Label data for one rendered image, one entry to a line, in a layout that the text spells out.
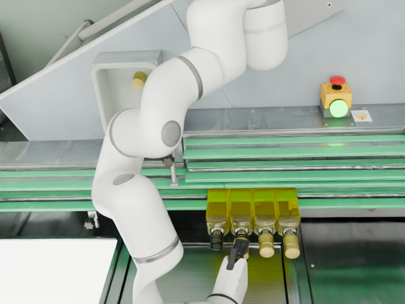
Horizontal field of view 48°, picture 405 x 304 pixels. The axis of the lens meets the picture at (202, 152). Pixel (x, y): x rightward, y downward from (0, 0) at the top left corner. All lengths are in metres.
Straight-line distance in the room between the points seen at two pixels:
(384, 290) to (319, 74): 0.57
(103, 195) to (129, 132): 0.11
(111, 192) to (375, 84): 0.84
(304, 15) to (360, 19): 0.15
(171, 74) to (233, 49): 0.12
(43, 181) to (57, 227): 0.21
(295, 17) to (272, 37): 0.33
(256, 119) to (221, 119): 0.09
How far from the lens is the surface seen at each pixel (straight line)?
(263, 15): 0.85
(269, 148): 1.16
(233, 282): 0.96
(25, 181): 1.36
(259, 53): 0.88
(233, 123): 1.24
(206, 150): 1.16
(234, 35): 0.80
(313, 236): 1.36
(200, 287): 1.18
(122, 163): 0.82
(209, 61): 0.78
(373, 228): 1.42
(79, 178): 1.31
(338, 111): 1.23
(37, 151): 1.44
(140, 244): 0.75
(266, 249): 1.07
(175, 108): 0.71
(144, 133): 0.70
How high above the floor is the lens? 1.90
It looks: 56 degrees down
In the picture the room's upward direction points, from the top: 174 degrees counter-clockwise
